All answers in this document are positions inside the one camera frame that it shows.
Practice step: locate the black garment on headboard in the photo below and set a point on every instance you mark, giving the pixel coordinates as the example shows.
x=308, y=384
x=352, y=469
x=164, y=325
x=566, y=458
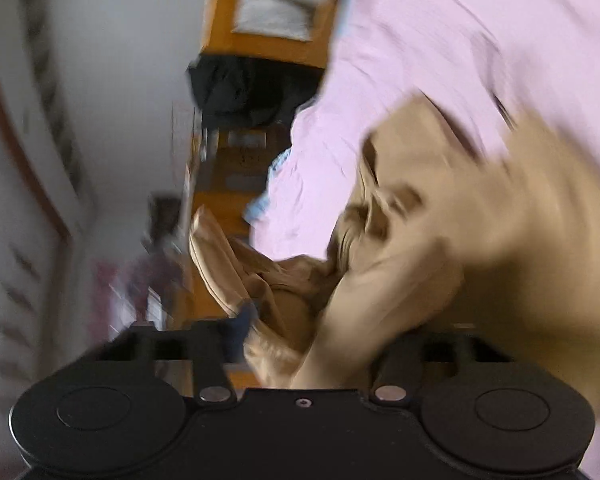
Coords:
x=239, y=92

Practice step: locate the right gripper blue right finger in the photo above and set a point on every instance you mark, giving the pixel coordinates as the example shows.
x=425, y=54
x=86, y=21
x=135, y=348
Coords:
x=417, y=361

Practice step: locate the pink bed sheet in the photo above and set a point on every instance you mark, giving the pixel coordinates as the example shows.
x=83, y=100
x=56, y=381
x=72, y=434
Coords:
x=479, y=61

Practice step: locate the wooden bed frame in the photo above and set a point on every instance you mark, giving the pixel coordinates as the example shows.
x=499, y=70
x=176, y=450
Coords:
x=227, y=167

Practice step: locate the tan hooded zip jacket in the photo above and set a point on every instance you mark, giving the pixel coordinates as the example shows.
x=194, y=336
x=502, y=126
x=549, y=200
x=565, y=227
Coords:
x=433, y=236

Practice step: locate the white grey hanging cloth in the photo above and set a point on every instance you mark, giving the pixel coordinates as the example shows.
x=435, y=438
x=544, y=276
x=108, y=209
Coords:
x=288, y=19

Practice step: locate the light blue blanket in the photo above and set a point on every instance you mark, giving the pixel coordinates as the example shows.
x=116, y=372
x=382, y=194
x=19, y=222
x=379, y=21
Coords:
x=257, y=207

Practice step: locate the clear plastic bag of clothes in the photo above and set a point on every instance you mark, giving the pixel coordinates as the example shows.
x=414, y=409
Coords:
x=142, y=289

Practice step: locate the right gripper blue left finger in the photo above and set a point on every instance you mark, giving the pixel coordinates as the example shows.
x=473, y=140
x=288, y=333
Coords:
x=213, y=343

